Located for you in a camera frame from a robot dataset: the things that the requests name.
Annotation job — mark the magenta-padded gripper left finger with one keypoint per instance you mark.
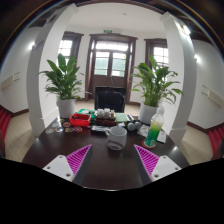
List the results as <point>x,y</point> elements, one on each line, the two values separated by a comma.
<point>59,166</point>

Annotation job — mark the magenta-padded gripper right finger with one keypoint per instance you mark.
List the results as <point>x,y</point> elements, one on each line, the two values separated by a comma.
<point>163,166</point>

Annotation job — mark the clear bottle with green drink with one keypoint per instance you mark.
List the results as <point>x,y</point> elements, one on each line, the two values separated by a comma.
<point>154,130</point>

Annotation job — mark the flat round red coaster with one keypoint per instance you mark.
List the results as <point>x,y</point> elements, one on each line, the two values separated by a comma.
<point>144,145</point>

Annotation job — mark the printed paper leaflet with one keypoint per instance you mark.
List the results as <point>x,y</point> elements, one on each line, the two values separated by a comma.
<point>161,136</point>

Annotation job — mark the grey microphone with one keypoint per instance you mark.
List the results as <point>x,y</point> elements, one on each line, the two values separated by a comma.
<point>130,126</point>
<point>138,124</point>

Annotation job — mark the red box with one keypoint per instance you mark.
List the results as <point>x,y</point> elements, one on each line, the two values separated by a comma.
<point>80,120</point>

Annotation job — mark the white mug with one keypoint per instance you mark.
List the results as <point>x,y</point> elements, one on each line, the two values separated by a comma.
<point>116,138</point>

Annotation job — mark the black flat device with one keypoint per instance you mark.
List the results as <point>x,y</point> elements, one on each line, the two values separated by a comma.
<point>99,129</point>

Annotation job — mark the red carpeted staircase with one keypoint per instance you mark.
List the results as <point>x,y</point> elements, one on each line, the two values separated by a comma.
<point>4,123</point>
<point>216,140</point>

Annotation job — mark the green box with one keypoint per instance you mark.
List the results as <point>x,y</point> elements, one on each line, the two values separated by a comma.
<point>87,112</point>

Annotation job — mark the green cloth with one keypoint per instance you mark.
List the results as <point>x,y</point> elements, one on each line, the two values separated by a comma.
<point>121,117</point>

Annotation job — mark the wooden tray with jars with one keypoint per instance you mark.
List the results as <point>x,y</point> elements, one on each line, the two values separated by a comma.
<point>105,117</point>

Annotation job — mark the potted plant in white pot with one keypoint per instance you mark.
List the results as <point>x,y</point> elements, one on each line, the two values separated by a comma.
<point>155,85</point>
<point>65,80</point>

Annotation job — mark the black chair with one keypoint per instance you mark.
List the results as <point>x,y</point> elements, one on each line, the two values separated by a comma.
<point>110,99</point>

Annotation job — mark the dark wooden double door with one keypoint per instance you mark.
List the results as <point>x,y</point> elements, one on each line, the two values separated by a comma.
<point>111,80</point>

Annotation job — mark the dark framed window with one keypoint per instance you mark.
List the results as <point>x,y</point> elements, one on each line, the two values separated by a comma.
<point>160,53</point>
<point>66,48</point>

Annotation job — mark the green exit sign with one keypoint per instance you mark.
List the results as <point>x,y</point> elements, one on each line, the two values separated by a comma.
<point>108,31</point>

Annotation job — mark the white wall radiator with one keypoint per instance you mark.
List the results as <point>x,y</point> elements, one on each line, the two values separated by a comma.
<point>8,81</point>
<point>213,96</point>

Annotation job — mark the wall lamp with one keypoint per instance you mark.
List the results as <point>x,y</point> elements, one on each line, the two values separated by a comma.
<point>197,58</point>
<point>31,46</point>

